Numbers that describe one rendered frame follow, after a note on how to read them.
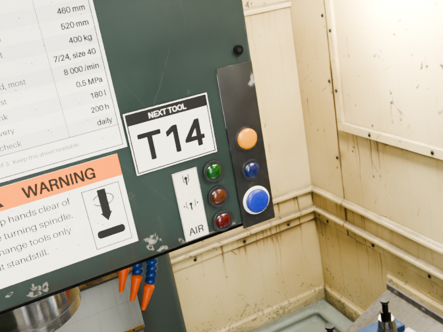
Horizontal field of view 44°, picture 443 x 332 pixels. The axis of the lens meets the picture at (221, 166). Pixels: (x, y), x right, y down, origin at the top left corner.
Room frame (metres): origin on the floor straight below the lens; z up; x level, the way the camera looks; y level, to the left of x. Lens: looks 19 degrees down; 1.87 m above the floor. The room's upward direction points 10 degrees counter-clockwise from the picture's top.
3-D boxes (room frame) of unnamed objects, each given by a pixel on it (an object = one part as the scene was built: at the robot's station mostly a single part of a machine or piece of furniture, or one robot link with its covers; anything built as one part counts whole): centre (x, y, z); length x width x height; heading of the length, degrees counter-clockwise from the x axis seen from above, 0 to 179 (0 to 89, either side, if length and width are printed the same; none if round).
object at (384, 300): (0.76, -0.22, 1.31); 0.02 x 0.02 x 0.03
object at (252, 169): (0.62, -0.03, 1.64); 0.02 x 0.01 x 0.02; 112
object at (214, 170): (0.60, 0.01, 1.66); 0.02 x 0.01 x 0.02; 112
